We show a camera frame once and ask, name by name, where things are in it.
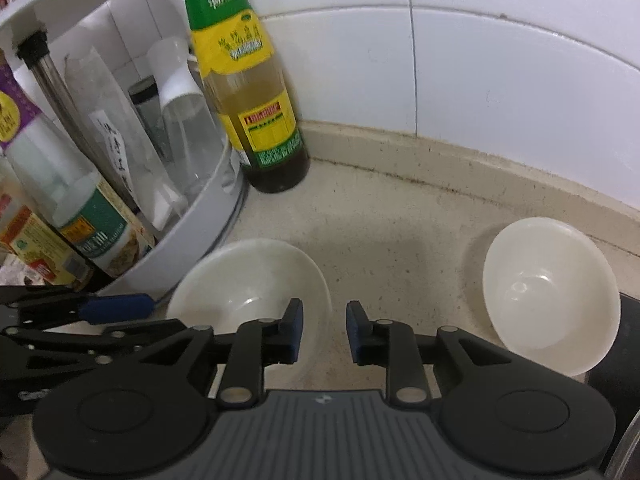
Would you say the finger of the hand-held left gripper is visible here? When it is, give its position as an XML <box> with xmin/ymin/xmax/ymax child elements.
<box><xmin>0</xmin><ymin>318</ymin><xmax>193</xmax><ymax>397</ymax></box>
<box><xmin>0</xmin><ymin>285</ymin><xmax>155</xmax><ymax>329</ymax></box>

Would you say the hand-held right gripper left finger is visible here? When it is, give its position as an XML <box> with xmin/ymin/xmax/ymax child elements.
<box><xmin>135</xmin><ymin>298</ymin><xmax>305</xmax><ymax>406</ymax></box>

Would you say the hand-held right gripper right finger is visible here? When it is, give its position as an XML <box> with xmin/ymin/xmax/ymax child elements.
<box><xmin>346</xmin><ymin>300</ymin><xmax>517</xmax><ymax>408</ymax></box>

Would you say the cream ceramic bowl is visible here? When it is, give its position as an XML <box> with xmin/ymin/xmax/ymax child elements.
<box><xmin>165</xmin><ymin>239</ymin><xmax>333</xmax><ymax>376</ymax></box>
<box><xmin>482</xmin><ymin>216</ymin><xmax>621</xmax><ymax>379</ymax></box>

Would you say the yellow cap vinegar bottle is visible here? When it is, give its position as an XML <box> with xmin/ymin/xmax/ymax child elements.
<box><xmin>0</xmin><ymin>157</ymin><xmax>96</xmax><ymax>291</ymax></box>

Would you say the white two-tier rotating rack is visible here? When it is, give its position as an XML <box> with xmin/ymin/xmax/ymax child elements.
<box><xmin>0</xmin><ymin>0</ymin><xmax>246</xmax><ymax>296</ymax></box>

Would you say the clear bottle, handwritten label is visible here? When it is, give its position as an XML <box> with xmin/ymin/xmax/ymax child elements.
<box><xmin>65</xmin><ymin>45</ymin><xmax>188</xmax><ymax>231</ymax></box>

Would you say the purple label sauce bottle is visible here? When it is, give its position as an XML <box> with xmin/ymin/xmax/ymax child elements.
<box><xmin>0</xmin><ymin>50</ymin><xmax>156</xmax><ymax>279</ymax></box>

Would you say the clear dispenser bottle white top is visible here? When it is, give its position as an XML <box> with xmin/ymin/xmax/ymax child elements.
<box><xmin>146</xmin><ymin>36</ymin><xmax>226</xmax><ymax>202</ymax></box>

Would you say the yellow green label oil bottle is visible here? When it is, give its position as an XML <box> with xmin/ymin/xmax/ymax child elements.
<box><xmin>177</xmin><ymin>0</ymin><xmax>311</xmax><ymax>194</ymax></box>

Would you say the black cylindrical object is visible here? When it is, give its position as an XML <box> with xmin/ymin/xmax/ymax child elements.
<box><xmin>585</xmin><ymin>290</ymin><xmax>640</xmax><ymax>480</ymax></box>

